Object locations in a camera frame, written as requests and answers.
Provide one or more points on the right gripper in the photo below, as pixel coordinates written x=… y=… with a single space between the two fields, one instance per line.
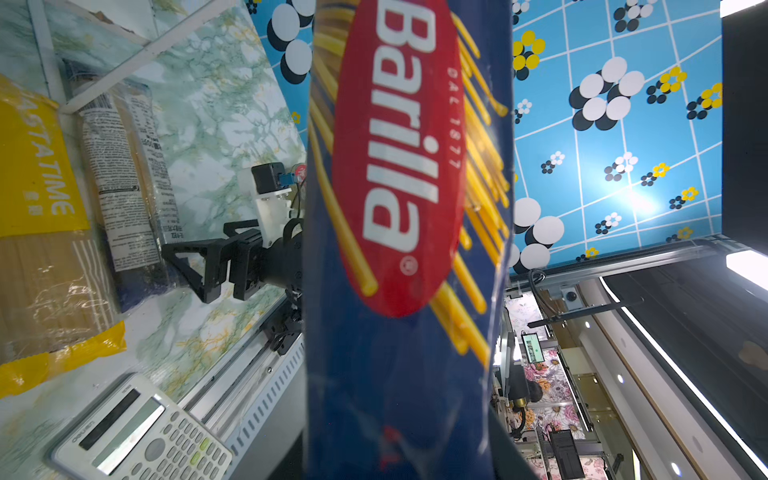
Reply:
x=203 y=264

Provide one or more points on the yellow pasta bag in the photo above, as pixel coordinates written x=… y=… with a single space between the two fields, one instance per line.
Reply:
x=57 y=306

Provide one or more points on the blue Barilla pasta box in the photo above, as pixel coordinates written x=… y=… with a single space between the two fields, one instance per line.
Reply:
x=408 y=232

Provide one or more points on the clear grey spaghetti bag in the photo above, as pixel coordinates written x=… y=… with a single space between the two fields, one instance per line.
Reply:
x=136 y=209

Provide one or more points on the white calculator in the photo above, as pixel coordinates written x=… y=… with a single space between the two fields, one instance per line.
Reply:
x=135 y=431

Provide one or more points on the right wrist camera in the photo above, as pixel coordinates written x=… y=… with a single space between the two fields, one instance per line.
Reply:
x=272 y=186

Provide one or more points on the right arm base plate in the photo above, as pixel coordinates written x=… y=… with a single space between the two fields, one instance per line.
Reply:
x=283 y=326

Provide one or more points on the aluminium front rail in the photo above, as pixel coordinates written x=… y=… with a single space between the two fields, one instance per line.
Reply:
x=253 y=400

